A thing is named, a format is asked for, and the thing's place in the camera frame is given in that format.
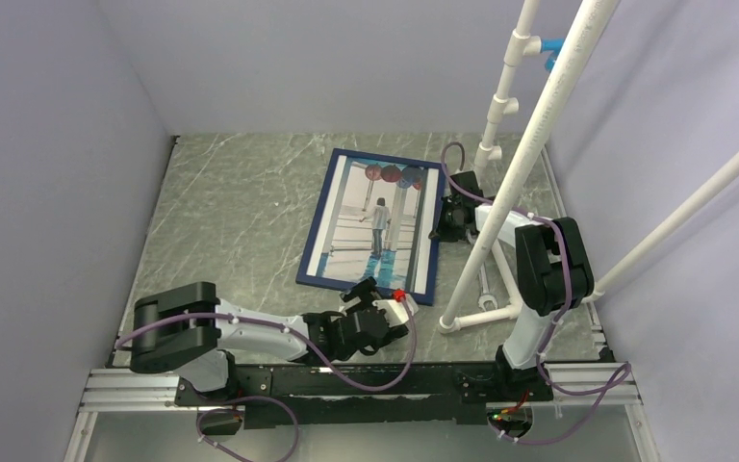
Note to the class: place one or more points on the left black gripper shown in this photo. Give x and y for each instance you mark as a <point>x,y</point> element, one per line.
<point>362,292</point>

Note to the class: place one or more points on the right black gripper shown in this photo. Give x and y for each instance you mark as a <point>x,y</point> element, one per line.
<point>442,233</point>

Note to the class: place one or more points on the blue picture frame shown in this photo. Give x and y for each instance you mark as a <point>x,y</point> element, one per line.
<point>309,255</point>

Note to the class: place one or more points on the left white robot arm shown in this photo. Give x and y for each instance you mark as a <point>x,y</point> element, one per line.
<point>194,333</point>

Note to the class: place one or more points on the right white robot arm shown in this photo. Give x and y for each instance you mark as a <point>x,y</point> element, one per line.
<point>554,276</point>

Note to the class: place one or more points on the silver 24mm wrench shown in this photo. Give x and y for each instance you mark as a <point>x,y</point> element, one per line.
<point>486,300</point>

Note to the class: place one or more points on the blue pipe valve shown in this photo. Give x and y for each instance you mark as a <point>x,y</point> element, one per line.
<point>552,47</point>

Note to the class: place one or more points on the white PVC pipe structure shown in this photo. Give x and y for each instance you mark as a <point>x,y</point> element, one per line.
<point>579,44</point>

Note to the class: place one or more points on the white diagonal pole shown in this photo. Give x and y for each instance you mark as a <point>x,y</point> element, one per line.
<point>712,187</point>

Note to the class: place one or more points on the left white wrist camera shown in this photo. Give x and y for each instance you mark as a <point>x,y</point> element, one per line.
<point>399,309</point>

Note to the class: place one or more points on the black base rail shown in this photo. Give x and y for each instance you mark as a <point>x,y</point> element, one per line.
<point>459,392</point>

